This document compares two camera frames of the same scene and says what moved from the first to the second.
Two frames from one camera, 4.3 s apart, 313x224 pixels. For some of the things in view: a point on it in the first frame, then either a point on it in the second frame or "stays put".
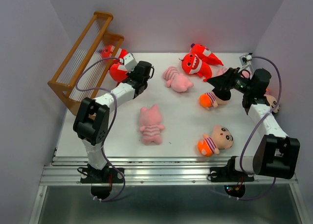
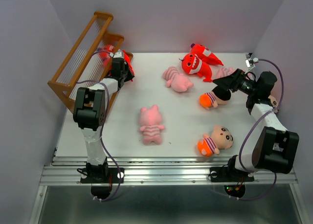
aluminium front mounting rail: [153, 171] stays put
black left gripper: [130, 75] → [130, 76]
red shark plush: [192, 64] stays put
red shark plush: [206, 55] stays put
